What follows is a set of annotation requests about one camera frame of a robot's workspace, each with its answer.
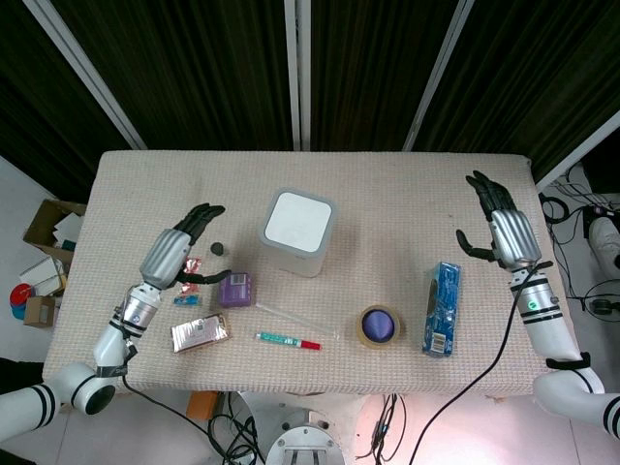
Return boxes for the purple paper box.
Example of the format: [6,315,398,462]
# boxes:
[216,271,257,309]

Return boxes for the white plastic bin lid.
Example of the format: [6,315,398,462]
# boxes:
[264,192,333,254]

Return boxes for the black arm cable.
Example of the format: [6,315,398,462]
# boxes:
[408,261,554,465]
[113,304,265,465]

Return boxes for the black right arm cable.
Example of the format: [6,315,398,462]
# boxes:
[408,261,554,465]

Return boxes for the clear wrapped straw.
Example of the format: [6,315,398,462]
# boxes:
[255,300,340,338]

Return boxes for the red disc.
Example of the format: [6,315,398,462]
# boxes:
[8,284,36,307]

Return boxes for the small cardboard box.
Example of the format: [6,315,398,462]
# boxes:
[23,295,57,328]

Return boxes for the grey partition frame post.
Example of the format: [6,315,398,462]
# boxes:
[534,109,620,193]
[283,0,312,151]
[21,0,148,150]
[402,0,475,151]

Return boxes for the yellow tape roll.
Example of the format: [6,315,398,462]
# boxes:
[356,303,403,348]

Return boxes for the dark partition panel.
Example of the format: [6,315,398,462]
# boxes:
[308,0,459,151]
[0,0,133,204]
[419,0,620,181]
[50,0,296,150]

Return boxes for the metal robot base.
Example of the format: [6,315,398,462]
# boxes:
[240,390,359,465]

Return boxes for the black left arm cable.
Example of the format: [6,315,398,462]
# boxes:
[113,304,265,465]

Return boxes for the brown golden box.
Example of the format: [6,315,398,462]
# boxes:
[170,313,233,356]

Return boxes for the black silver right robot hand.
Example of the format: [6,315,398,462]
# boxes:
[455,170,543,272]

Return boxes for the hanging cable bundle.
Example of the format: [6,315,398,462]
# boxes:
[355,392,407,462]

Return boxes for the white square container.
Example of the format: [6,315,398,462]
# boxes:
[260,187,336,278]

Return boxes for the white shoe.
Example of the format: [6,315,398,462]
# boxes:
[588,216,620,273]

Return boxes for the black thin floor cables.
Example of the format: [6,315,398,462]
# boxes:
[539,164,620,317]

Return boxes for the beige waffle tablecloth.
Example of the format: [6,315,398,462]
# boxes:
[42,149,582,396]

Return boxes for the orange box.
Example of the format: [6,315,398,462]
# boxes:
[186,390,220,421]

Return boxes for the blue cookie package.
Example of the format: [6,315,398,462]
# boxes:
[419,261,462,358]

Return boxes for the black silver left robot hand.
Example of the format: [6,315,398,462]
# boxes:
[139,202,233,294]

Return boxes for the black floor cable tangle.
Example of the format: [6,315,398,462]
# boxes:
[207,391,266,465]

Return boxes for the purple ball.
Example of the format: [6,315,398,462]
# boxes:
[362,311,396,342]

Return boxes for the green marker with red cap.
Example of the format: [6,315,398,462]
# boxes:
[255,330,323,351]

